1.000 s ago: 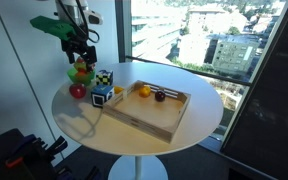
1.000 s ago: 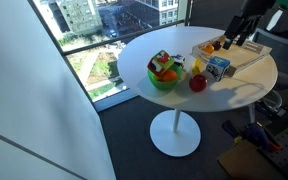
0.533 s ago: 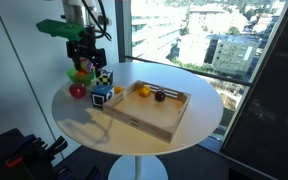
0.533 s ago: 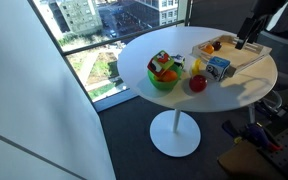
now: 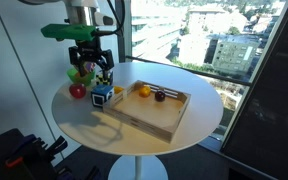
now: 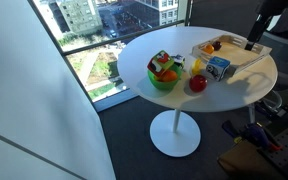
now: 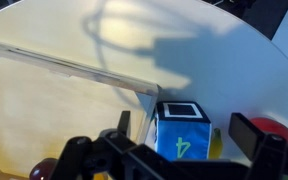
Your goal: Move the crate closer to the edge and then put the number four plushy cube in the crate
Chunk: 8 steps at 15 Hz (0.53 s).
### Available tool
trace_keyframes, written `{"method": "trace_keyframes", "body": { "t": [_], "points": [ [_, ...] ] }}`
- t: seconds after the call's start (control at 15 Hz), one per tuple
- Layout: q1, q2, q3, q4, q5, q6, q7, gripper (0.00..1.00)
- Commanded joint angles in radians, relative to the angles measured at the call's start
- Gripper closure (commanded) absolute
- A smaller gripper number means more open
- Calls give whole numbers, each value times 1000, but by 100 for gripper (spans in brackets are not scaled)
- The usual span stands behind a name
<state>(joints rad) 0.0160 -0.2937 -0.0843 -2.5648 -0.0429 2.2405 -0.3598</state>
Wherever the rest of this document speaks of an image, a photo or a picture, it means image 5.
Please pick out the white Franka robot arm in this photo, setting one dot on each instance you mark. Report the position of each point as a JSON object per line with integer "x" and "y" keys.
{"x": 80, "y": 11}

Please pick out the dark red toy plum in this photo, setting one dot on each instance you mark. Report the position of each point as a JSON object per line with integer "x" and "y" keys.
{"x": 160, "y": 96}

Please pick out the checkered black yellow plush cube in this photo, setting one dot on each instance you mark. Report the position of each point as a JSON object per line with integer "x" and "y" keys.
{"x": 105, "y": 81}

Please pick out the blue number four plush cube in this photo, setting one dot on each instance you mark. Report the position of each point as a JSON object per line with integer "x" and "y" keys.
{"x": 101, "y": 95}

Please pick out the white round table pedestal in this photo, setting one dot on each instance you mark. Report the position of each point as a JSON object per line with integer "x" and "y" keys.
{"x": 137, "y": 168}

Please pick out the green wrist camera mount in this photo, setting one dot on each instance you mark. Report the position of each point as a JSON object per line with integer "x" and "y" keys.
{"x": 67, "y": 31}

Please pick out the orange toy fruit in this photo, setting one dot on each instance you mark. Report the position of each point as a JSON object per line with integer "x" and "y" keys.
{"x": 144, "y": 91}

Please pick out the wooden slatted crate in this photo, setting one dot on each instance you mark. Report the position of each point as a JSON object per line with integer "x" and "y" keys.
{"x": 150, "y": 111}

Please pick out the black tool box with clamps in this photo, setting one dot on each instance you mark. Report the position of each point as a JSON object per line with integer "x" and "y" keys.
{"x": 14, "y": 156}

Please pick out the red toy apple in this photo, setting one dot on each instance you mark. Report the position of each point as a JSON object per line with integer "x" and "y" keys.
{"x": 77, "y": 91}

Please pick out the black flat panel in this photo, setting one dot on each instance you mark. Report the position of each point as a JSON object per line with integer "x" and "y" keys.
{"x": 277, "y": 100}

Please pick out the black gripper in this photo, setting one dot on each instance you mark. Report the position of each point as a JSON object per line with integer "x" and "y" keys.
{"x": 90, "y": 50}

